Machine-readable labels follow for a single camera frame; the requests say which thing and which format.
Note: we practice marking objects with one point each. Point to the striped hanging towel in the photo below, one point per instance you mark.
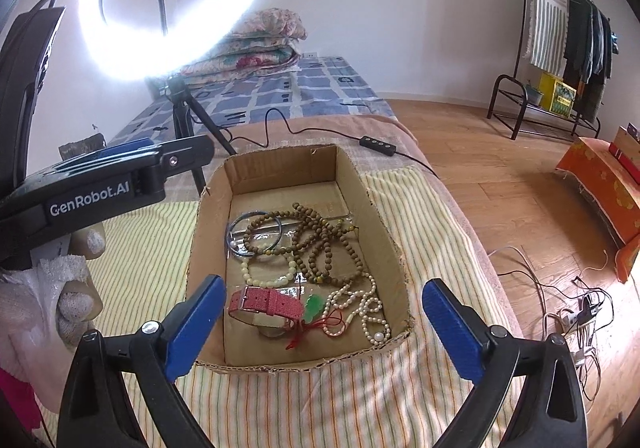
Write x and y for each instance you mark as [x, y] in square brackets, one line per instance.
[547, 13]

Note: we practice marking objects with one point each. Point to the folded floral quilt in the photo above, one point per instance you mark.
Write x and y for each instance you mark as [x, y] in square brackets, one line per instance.
[265, 28]

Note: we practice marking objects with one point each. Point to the yellow striped cloth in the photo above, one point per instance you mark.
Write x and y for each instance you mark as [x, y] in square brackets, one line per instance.
[440, 238]

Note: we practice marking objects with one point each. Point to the yellow box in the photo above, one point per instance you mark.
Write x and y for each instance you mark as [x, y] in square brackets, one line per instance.
[555, 91]

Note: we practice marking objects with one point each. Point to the red and tan box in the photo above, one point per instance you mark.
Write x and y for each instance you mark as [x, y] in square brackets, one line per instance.
[622, 143]

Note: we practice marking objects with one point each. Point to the small grey pot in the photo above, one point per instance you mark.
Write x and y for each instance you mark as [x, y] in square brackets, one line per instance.
[534, 94]

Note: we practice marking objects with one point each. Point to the white power strip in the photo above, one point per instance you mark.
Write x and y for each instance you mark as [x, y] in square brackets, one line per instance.
[580, 353]

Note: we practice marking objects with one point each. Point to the person's left hand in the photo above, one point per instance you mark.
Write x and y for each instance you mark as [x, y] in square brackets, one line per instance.
[40, 308]

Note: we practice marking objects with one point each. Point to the cardboard box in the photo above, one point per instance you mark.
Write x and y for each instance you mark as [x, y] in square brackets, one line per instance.
[385, 248]

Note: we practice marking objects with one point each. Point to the black clothes rack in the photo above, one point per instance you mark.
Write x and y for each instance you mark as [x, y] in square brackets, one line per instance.
[502, 78]

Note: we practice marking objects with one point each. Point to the blue checked bed sheet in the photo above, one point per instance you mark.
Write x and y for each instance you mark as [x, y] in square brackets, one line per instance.
[320, 88]

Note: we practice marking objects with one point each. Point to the blue bangle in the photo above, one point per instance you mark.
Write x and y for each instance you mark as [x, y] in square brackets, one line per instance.
[231, 238]

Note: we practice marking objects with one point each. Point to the black tripod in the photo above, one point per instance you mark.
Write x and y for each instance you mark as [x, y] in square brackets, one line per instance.
[176, 93]

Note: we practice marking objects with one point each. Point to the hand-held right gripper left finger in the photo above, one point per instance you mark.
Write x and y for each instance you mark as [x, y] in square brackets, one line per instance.
[192, 323]

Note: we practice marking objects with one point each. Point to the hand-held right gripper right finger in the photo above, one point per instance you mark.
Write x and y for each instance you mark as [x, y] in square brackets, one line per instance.
[450, 328]

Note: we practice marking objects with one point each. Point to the dark hanging clothes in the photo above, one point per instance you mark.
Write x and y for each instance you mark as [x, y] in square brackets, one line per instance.
[582, 38]

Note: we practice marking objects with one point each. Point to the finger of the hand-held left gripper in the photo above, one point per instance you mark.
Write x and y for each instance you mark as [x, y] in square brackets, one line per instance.
[125, 148]

